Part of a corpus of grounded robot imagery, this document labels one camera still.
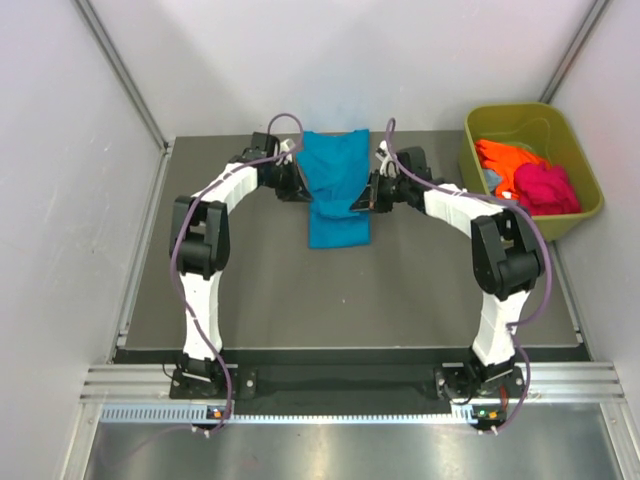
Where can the aluminium frame rail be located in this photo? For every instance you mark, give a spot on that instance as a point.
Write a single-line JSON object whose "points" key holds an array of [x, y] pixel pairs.
{"points": [[555, 382]]}

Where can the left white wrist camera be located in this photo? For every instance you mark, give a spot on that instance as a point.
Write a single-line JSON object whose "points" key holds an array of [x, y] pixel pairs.
{"points": [[287, 151]]}

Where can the left corner aluminium post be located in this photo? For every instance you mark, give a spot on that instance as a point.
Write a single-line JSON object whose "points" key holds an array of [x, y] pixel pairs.
{"points": [[101, 36]]}

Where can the grey slotted cable duct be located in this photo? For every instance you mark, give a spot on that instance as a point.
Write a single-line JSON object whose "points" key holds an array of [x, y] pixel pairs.
{"points": [[210, 415]]}

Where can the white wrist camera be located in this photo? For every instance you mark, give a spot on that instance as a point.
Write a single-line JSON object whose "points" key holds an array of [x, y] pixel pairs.
{"points": [[287, 151], [388, 166]]}

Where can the right corner aluminium post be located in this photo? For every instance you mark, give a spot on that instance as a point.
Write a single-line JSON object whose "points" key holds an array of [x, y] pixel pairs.
{"points": [[578, 41]]}

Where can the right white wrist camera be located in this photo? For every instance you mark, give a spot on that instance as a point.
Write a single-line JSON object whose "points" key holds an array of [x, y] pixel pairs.
{"points": [[388, 166]]}

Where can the orange t shirt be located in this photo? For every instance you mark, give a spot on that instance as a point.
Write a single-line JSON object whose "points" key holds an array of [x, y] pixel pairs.
{"points": [[506, 160]]}

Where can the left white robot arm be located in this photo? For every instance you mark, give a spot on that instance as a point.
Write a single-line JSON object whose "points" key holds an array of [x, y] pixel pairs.
{"points": [[200, 248]]}

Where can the corner aluminium post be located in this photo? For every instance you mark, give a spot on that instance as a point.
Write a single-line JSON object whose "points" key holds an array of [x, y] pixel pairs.
{"points": [[578, 41], [101, 36]]}

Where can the grey blue t shirt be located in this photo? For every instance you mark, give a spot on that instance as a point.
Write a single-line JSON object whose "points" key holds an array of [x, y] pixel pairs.
{"points": [[492, 179]]}

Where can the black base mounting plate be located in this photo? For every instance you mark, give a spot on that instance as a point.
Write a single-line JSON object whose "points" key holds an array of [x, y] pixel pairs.
{"points": [[437, 382]]}

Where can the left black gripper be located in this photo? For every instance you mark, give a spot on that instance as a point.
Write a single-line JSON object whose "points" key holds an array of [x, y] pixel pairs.
{"points": [[296, 189]]}

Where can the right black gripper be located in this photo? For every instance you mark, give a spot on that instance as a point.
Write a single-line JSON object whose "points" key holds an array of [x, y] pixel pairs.
{"points": [[371, 198]]}

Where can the olive green plastic bin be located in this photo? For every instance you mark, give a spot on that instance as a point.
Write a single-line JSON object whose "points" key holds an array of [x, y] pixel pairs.
{"points": [[544, 131]]}

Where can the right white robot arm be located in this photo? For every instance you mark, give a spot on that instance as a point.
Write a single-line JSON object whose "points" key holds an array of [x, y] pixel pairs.
{"points": [[507, 259]]}

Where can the magenta t shirt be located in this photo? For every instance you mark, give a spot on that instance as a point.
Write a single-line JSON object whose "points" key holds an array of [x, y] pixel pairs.
{"points": [[545, 192]]}

